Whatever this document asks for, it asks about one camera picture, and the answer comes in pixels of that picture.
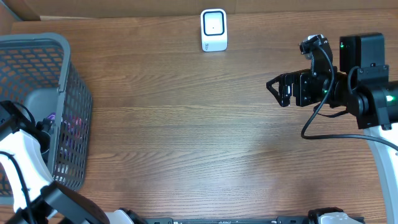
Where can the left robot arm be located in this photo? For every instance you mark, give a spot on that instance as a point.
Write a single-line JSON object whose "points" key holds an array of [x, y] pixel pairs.
{"points": [[37, 196]]}

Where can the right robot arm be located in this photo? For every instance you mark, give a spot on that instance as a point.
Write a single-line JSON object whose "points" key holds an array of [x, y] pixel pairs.
{"points": [[361, 84]]}

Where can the purple sanitary pad pack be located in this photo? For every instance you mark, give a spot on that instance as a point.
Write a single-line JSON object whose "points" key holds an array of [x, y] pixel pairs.
{"points": [[71, 137]]}

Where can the grey plastic basket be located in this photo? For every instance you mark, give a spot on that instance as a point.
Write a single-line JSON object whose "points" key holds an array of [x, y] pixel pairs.
{"points": [[38, 76]]}

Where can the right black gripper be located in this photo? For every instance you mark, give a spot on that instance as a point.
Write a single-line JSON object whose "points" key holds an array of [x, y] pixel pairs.
{"points": [[302, 89]]}

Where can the white barcode scanner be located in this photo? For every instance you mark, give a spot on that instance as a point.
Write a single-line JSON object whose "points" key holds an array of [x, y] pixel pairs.
{"points": [[214, 30]]}

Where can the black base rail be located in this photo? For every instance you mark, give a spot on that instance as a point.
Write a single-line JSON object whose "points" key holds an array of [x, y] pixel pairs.
{"points": [[278, 220]]}

